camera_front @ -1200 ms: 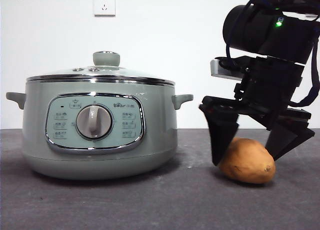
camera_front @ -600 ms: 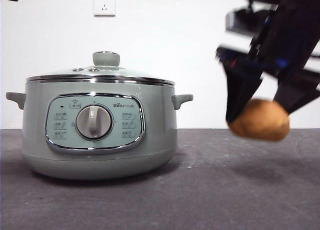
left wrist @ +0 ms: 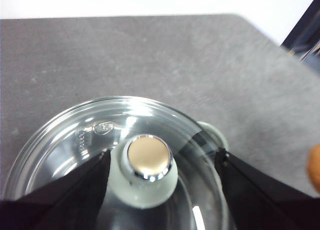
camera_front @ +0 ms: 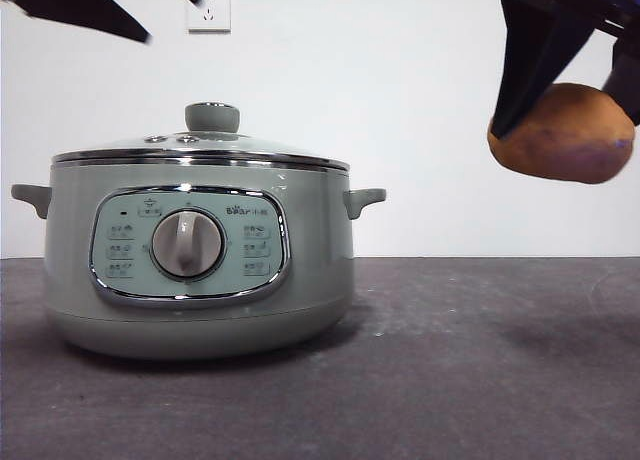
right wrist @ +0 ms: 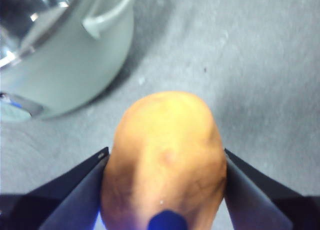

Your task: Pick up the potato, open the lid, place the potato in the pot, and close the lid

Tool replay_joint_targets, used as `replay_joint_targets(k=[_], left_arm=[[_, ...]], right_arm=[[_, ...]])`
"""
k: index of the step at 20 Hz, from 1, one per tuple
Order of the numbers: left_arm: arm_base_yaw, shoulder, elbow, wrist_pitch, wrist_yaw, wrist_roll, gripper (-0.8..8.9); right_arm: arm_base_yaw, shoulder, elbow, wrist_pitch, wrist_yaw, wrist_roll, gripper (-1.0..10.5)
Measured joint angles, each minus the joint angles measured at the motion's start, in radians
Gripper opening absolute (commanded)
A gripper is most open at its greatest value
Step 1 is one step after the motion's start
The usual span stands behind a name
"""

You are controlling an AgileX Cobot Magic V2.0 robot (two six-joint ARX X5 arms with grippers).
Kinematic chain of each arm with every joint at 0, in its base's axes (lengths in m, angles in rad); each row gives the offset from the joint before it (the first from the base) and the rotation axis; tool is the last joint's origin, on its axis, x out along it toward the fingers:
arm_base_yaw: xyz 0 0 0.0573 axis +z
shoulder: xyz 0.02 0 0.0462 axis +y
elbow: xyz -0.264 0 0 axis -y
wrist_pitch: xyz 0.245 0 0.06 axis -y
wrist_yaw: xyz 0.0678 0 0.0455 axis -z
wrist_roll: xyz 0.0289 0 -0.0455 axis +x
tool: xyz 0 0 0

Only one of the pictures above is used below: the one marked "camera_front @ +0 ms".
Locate brown potato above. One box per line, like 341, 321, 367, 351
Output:
487, 82, 636, 185

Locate glass lid with green knob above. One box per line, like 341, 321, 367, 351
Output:
52, 101, 350, 174

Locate pale green electric cooking pot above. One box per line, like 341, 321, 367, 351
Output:
10, 160, 387, 362

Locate white wall socket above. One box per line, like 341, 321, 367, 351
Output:
186, 0, 233, 35

